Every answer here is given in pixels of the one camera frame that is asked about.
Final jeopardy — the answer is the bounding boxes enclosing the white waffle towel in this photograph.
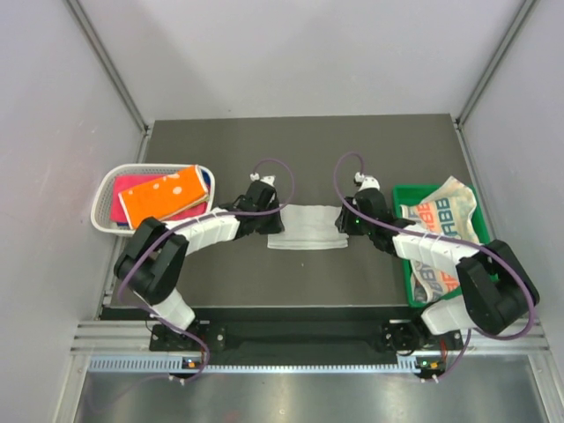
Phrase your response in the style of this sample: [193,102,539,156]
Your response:
[267,204,348,250]

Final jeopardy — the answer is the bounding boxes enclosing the white letter print towel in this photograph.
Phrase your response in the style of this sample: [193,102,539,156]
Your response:
[393,176,479,306]

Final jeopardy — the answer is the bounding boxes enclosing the orange white patterned towel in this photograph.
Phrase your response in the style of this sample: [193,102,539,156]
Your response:
[118,165,211,231]

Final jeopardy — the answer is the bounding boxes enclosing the pink microfiber towel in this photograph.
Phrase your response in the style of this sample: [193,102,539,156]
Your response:
[108,174,209,225]

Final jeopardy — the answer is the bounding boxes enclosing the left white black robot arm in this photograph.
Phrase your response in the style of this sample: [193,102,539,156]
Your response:
[114,175,284,350]

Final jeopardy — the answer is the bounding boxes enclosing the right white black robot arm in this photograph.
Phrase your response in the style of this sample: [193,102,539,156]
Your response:
[336,188,538,349]

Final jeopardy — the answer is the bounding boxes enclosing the green plastic tray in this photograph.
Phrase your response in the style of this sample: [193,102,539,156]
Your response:
[391,184,491,308]

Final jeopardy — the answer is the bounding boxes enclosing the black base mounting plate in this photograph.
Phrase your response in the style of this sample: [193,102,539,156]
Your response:
[150,320,463,353]

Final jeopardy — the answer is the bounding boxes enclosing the white perforated basket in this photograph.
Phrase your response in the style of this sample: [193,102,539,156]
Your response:
[91,163,187,237]

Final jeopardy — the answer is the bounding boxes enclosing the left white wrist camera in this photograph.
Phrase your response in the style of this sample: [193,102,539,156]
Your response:
[249,173,276,187]

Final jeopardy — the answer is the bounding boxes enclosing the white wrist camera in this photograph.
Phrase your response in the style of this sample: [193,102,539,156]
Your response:
[353,172,381,191]
[249,173,276,187]

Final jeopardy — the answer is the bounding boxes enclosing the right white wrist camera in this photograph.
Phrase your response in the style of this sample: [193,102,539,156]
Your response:
[353,172,381,191]

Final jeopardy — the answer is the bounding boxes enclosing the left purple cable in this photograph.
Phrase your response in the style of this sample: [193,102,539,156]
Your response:
[117,158,296,383]

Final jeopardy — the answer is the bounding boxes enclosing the purple cable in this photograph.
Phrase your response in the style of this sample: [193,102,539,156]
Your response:
[117,158,296,383]
[332,152,538,383]

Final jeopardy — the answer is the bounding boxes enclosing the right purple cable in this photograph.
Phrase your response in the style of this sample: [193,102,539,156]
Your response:
[332,152,538,383]

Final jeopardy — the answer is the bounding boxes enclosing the white slotted cable duct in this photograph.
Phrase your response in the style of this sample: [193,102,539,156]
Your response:
[88,355,442,375]

